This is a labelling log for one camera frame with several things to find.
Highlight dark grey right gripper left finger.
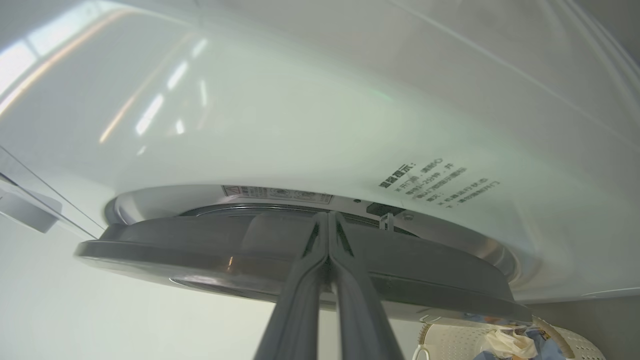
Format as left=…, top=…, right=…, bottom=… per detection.
left=254, top=211, right=330, bottom=360

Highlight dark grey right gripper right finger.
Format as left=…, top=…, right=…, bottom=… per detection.
left=329, top=211, right=405, bottom=360

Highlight dark round washing machine door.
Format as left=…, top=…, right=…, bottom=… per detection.
left=75, top=209, right=534, bottom=327

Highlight blue cartoon print garment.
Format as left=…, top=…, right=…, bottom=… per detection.
left=474, top=325, right=570, bottom=360

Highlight cream perforated laundry basket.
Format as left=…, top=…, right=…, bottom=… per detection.
left=412, top=315, right=608, bottom=360

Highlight white front-load washing machine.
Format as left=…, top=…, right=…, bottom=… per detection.
left=0, top=0, right=640, bottom=304

